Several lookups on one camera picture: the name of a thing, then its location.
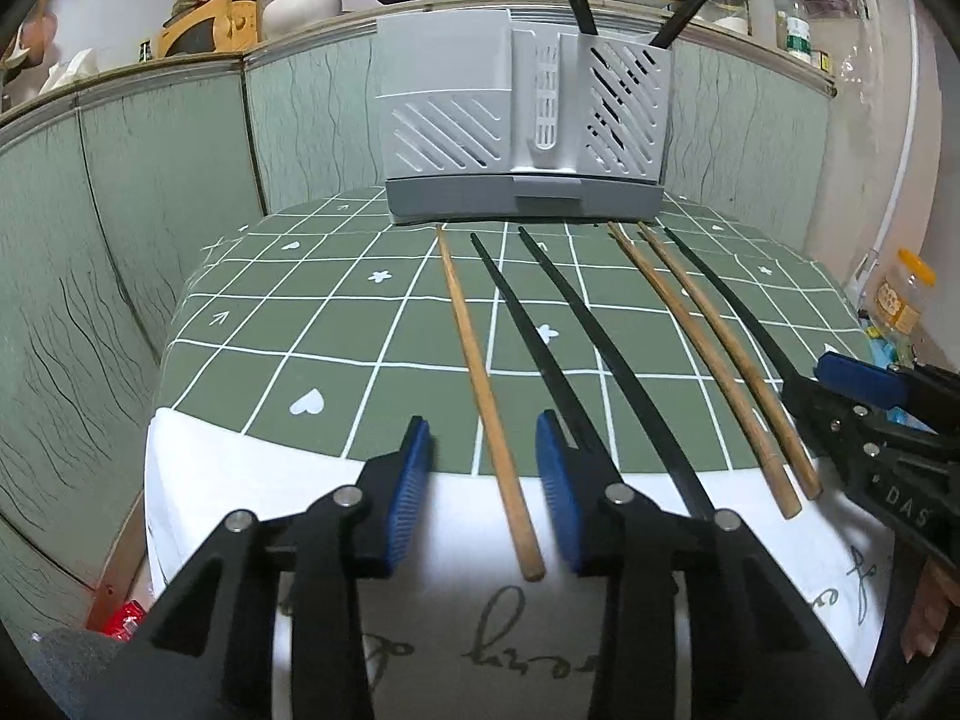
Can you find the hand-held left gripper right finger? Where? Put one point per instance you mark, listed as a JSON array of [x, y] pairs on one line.
[[556, 495]]

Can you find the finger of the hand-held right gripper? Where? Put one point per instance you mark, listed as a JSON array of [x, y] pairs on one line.
[[832, 420], [862, 379]]

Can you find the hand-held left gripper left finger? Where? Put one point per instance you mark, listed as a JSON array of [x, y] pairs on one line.
[[409, 495]]

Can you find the wooden chopstick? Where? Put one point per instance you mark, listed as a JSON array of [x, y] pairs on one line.
[[480, 390], [726, 405], [752, 390]]

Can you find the white grey chopstick holder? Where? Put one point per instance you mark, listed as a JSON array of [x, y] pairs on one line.
[[450, 90]]

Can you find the person's right hand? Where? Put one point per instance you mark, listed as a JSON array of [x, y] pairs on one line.
[[926, 615]]

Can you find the blue plastic container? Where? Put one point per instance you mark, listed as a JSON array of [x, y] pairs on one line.
[[889, 345]]

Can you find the yellow lid plastic jar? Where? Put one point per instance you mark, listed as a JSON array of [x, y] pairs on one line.
[[900, 300]]

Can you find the green checked tablecloth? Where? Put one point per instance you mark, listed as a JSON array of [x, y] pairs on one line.
[[300, 330]]

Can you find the white pipe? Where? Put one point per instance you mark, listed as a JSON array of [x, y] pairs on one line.
[[916, 90]]

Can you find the small yellow label jar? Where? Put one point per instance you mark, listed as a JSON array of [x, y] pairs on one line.
[[823, 65]]

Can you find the red plastic bag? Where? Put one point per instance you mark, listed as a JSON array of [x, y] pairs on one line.
[[116, 615]]

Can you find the green label bottle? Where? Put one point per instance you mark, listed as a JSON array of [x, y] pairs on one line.
[[799, 37]]

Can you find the white squeeze bottle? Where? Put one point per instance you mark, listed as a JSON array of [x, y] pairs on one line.
[[763, 7]]

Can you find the person's left leg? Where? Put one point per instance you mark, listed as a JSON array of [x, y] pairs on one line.
[[67, 675]]

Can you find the clear jar white powder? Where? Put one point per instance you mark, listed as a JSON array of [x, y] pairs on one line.
[[731, 15]]

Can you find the yellow wooden box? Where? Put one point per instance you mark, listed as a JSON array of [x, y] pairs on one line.
[[240, 26]]

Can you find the white bowl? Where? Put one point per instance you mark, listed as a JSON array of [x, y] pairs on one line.
[[300, 7]]

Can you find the white dish cloth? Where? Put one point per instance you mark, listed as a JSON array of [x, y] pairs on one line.
[[71, 71]]

